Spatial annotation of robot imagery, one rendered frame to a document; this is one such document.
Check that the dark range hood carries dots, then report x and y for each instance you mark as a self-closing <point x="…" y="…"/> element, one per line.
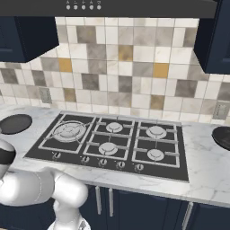
<point x="110" y="7"/>

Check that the navy wall cupboard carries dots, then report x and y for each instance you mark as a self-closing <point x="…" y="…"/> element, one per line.
<point x="214" y="39"/>
<point x="24" y="37"/>

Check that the grey wall socket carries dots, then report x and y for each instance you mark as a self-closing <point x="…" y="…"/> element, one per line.
<point x="45" y="95"/>
<point x="221" y="110"/>

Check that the silver hob knob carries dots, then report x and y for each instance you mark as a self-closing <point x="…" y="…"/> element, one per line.
<point x="103" y="162"/>
<point x="138" y="167"/>
<point x="56" y="155"/>
<point x="85" y="159"/>
<point x="120" y="164"/>

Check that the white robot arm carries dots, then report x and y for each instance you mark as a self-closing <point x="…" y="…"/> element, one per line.
<point x="27" y="187"/>

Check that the navy base cupboard door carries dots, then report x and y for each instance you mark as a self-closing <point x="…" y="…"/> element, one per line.
<point x="91" y="206"/>
<point x="212" y="217"/>
<point x="143" y="211"/>

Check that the black frying pan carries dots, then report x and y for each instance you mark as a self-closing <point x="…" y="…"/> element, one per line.
<point x="15" y="123"/>
<point x="223" y="137"/>

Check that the black gas hob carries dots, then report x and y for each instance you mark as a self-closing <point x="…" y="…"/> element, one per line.
<point x="110" y="143"/>

